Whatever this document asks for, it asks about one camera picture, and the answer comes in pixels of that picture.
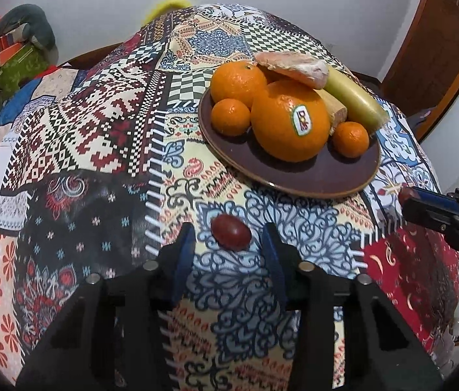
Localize large orange with sticker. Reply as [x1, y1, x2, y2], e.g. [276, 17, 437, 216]
[251, 79, 331, 163]

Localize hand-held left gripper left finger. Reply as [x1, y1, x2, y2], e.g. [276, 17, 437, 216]
[15, 222, 196, 391]

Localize yellow fluffy object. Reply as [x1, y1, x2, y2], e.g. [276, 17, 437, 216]
[144, 0, 189, 21]

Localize small mandarin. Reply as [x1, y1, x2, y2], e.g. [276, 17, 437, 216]
[211, 98, 251, 137]
[332, 121, 370, 158]

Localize bread roll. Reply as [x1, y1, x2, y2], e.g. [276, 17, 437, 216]
[254, 51, 330, 89]

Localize medium mandarin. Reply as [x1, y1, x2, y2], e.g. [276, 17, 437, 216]
[210, 60, 268, 110]

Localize wooden door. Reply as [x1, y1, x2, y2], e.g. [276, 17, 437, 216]
[380, 0, 459, 139]

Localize brown round plate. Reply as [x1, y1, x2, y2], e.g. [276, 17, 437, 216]
[198, 85, 381, 199]

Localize orange box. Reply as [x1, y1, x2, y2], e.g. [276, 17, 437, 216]
[0, 41, 30, 62]

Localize blue cloth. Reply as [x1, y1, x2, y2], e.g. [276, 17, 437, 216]
[0, 77, 30, 123]

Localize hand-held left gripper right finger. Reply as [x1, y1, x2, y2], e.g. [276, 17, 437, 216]
[262, 222, 444, 391]

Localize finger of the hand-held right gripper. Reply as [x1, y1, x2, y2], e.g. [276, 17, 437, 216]
[410, 186, 459, 212]
[401, 197, 459, 249]

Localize patchwork printed tablecloth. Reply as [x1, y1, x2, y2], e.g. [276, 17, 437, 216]
[0, 3, 459, 391]

